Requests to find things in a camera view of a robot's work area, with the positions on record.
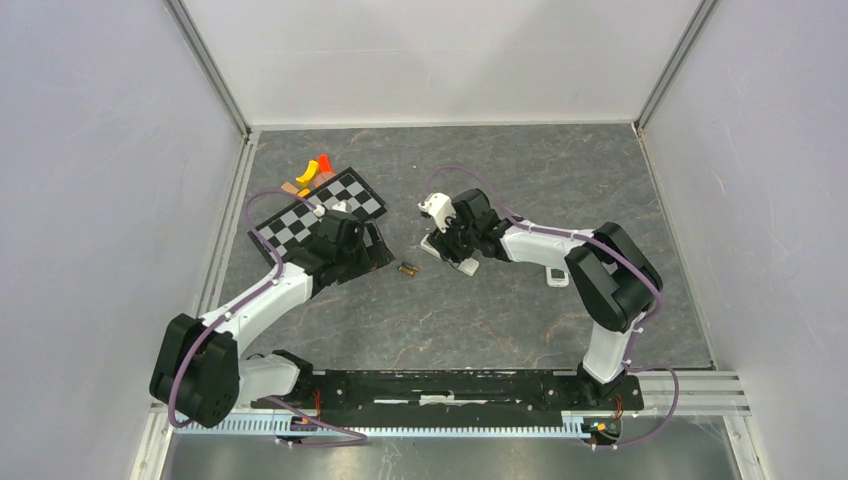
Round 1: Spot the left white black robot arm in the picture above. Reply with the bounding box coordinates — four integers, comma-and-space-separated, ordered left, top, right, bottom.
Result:
149, 210, 394, 428

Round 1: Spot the checkerboard calibration plate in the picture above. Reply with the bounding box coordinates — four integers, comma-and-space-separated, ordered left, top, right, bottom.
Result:
247, 166, 389, 260

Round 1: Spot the white remote control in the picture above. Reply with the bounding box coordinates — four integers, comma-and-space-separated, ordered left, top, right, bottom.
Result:
419, 238, 481, 278
545, 267, 570, 288

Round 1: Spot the brown toy block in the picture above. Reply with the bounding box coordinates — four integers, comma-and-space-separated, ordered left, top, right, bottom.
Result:
281, 183, 299, 196

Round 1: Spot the red toy block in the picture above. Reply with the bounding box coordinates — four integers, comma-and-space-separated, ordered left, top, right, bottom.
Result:
317, 154, 335, 174

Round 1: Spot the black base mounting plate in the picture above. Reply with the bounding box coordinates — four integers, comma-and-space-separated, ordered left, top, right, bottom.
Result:
283, 369, 645, 428

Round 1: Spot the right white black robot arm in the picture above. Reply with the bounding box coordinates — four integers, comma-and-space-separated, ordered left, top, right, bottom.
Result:
418, 189, 663, 408

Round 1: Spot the white slotted cable duct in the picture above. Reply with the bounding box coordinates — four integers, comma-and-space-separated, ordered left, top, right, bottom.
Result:
177, 410, 611, 440

